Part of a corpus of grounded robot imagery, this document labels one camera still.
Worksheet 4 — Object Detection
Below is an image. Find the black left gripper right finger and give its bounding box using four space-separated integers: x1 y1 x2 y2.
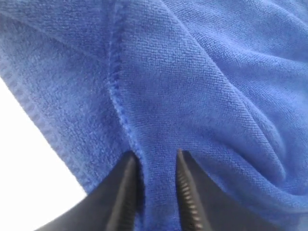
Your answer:
177 150 277 231

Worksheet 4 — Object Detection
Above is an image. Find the blue microfiber towel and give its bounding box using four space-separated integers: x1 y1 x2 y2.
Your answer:
0 0 308 231

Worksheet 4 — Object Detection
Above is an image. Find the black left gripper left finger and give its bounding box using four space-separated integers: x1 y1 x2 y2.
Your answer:
39 151 138 231

